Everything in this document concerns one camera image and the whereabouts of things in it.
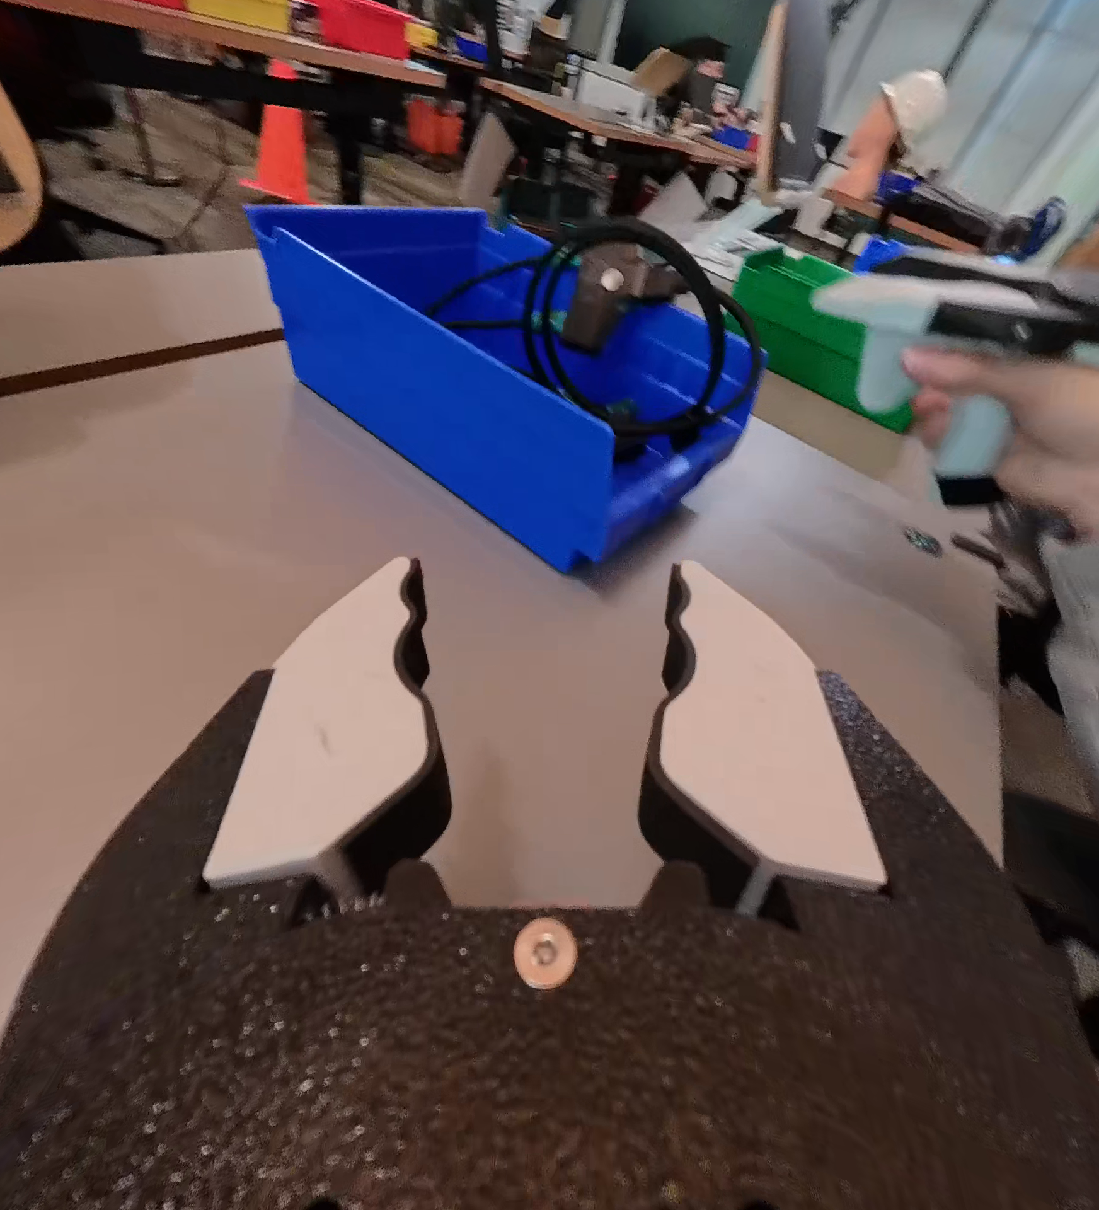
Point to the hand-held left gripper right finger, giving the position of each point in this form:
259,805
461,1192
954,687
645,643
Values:
758,756

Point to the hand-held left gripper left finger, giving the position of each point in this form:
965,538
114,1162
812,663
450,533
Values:
323,756

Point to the black hub box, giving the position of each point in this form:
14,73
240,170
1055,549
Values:
597,302

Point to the grey desk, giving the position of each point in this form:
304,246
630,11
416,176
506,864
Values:
133,567

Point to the person's right hand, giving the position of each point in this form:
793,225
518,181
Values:
1079,434

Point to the small blue bin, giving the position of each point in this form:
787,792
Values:
880,257

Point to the green bin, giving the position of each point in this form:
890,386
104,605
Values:
796,321

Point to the cardboard box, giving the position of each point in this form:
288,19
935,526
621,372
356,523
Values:
663,68

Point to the orange traffic cone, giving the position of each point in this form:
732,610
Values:
283,142

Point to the orange crate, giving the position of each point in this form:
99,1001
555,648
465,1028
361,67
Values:
435,128

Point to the row of office desks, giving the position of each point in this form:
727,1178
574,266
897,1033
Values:
256,39

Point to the red storage bin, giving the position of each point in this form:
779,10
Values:
365,24

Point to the yellow storage bin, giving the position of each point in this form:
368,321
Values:
237,11

